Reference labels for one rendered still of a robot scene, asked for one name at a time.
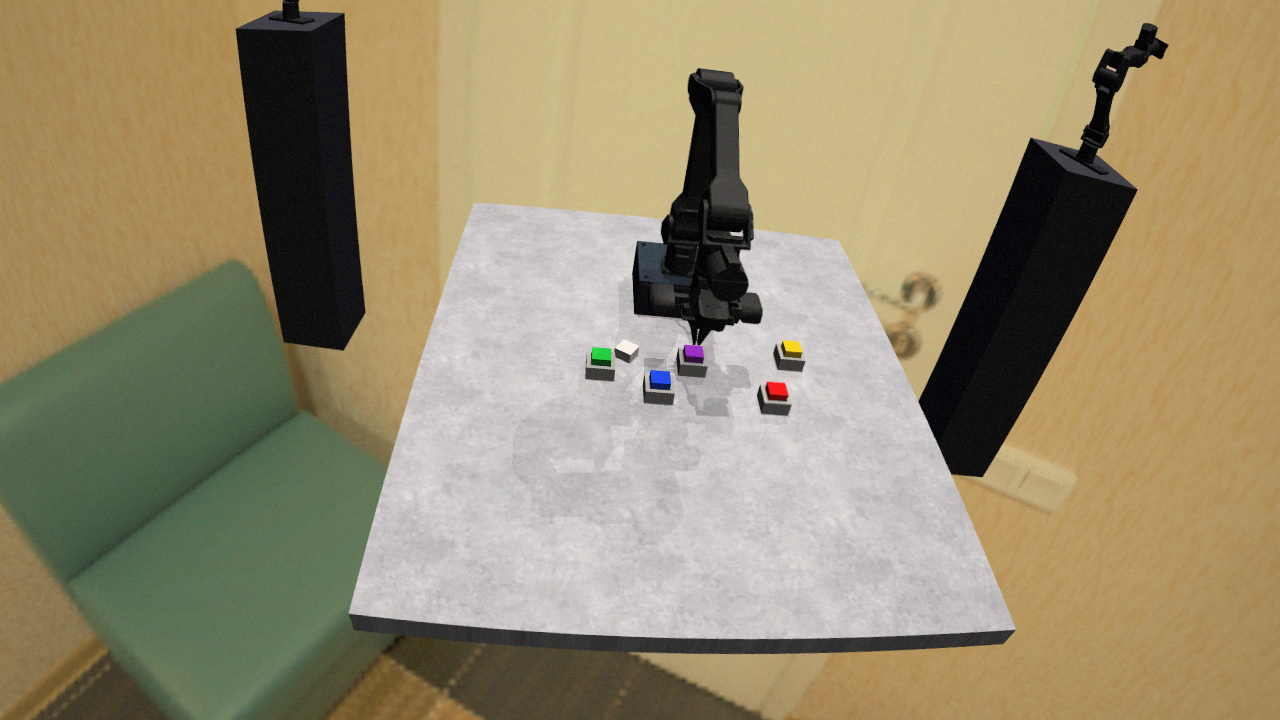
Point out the red button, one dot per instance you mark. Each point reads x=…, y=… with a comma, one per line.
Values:
x=774, y=399

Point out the yellow button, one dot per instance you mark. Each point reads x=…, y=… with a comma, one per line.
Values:
x=789, y=356

